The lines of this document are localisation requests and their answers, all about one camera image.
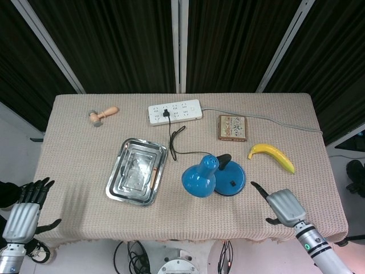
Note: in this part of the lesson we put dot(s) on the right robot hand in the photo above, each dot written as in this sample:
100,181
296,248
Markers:
285,206

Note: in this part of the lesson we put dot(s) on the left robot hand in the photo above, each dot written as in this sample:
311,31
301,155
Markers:
20,217

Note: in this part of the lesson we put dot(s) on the blue desk lamp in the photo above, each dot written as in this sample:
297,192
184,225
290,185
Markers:
212,179

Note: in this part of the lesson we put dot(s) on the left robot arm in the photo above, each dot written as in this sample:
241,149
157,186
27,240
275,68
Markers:
10,258

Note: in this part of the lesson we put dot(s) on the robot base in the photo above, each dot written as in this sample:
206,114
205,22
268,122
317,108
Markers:
178,264

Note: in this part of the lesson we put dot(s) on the yellow banana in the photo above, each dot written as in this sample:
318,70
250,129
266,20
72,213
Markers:
273,155

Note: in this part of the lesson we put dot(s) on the black shoe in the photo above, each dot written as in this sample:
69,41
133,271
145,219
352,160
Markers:
356,177

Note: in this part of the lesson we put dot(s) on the beige woven tablecloth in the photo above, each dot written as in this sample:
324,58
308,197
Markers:
94,160

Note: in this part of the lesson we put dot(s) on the patterned square box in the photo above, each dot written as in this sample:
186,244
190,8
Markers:
232,127

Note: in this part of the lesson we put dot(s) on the stainless steel tray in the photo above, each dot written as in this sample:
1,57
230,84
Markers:
137,171

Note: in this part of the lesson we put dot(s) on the wooden meat mallet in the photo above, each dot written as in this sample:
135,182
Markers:
102,115

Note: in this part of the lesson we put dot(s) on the wooden stick in tray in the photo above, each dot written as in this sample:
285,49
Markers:
153,177

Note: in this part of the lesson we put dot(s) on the white power strip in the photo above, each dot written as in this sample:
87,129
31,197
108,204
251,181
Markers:
174,111

